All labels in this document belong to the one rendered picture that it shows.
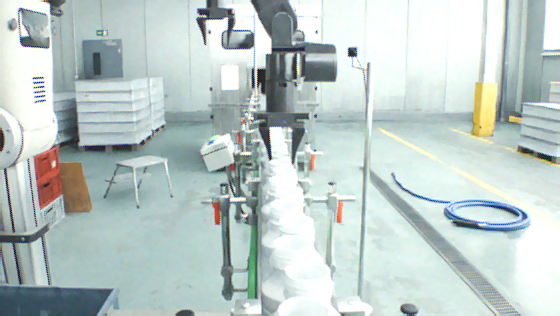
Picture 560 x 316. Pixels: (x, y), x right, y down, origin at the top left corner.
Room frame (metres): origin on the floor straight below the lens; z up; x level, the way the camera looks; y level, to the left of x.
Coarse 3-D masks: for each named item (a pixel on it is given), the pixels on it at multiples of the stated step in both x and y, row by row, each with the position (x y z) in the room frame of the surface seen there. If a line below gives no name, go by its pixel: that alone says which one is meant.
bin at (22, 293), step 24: (0, 288) 0.66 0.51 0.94; (24, 288) 0.66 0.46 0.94; (48, 288) 0.67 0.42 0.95; (72, 288) 0.67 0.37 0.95; (96, 288) 0.67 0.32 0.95; (0, 312) 0.66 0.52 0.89; (24, 312) 0.66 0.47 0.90; (48, 312) 0.67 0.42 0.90; (72, 312) 0.67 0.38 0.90; (96, 312) 0.67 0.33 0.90; (120, 312) 0.62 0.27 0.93; (144, 312) 0.63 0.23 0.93; (168, 312) 0.63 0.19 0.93; (216, 312) 0.63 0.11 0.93
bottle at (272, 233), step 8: (280, 200) 0.51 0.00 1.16; (288, 200) 0.51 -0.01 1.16; (272, 208) 0.49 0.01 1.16; (280, 208) 0.48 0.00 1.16; (288, 208) 0.51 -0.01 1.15; (296, 208) 0.48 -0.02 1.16; (272, 216) 0.48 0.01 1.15; (280, 216) 0.48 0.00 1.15; (272, 224) 0.48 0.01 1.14; (272, 232) 0.48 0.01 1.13; (264, 240) 0.48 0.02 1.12; (272, 240) 0.48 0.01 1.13; (264, 248) 0.48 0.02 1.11; (272, 248) 0.47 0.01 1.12; (264, 256) 0.48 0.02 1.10; (264, 264) 0.48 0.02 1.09; (264, 272) 0.48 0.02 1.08; (264, 280) 0.48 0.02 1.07
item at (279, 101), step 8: (272, 88) 0.77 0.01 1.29; (280, 88) 0.76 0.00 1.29; (288, 88) 0.77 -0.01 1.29; (296, 88) 0.78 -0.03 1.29; (272, 96) 0.77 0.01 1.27; (280, 96) 0.76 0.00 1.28; (288, 96) 0.77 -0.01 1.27; (296, 96) 0.78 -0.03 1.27; (272, 104) 0.77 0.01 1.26; (280, 104) 0.76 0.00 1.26; (288, 104) 0.77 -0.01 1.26; (296, 104) 0.78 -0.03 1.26; (256, 112) 0.77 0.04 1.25; (264, 112) 0.77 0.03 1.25; (272, 112) 0.77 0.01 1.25; (280, 112) 0.76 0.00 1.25; (288, 112) 0.76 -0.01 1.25; (296, 112) 0.77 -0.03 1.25; (304, 112) 0.77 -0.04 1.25; (256, 120) 0.76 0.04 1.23
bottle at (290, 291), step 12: (300, 264) 0.33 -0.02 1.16; (312, 264) 0.33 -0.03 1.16; (288, 276) 0.31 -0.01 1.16; (300, 276) 0.33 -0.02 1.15; (312, 276) 0.33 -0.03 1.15; (324, 276) 0.31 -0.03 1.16; (288, 288) 0.31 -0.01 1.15; (300, 288) 0.30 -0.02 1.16; (312, 288) 0.30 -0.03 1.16; (324, 288) 0.31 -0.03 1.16; (324, 300) 0.31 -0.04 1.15; (276, 312) 0.32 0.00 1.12; (336, 312) 0.32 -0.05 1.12
